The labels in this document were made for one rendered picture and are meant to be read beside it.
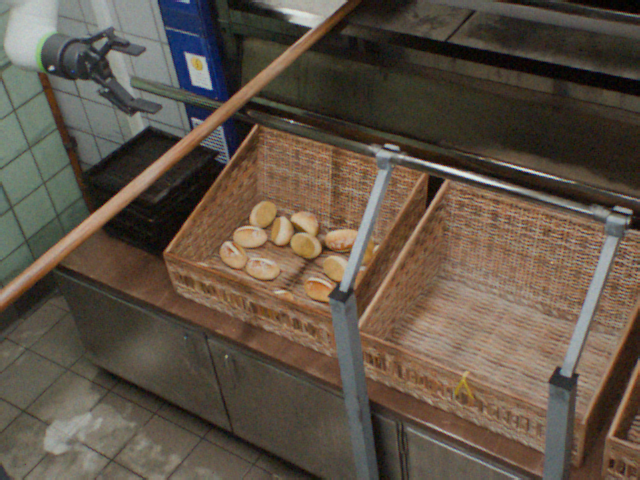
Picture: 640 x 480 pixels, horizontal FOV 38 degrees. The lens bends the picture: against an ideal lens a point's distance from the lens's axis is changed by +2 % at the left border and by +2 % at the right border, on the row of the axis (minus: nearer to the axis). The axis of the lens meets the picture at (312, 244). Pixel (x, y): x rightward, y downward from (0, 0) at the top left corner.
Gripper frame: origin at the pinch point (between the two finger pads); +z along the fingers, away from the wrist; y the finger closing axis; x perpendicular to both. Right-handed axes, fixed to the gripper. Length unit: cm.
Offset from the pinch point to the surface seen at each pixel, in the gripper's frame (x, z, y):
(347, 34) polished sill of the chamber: -55, 12, 16
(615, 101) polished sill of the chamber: -55, 79, 18
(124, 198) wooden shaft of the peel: 20.0, 7.5, 13.8
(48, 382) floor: 8, -82, 134
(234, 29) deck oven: -55, -25, 22
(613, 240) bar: -17, 93, 21
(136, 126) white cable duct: -53, -74, 66
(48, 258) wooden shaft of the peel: 40.1, 7.1, 13.6
